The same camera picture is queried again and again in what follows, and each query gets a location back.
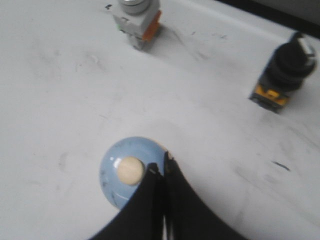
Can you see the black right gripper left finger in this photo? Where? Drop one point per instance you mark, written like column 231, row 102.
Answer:
column 142, row 218

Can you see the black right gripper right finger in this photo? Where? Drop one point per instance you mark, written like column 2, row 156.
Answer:
column 187, row 217

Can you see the blue cream call bell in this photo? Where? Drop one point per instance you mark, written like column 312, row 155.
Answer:
column 124, row 166

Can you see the black selector switch module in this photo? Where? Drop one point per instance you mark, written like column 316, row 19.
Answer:
column 285, row 72

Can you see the green pushbutton switch module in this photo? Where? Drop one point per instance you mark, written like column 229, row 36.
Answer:
column 138, row 19

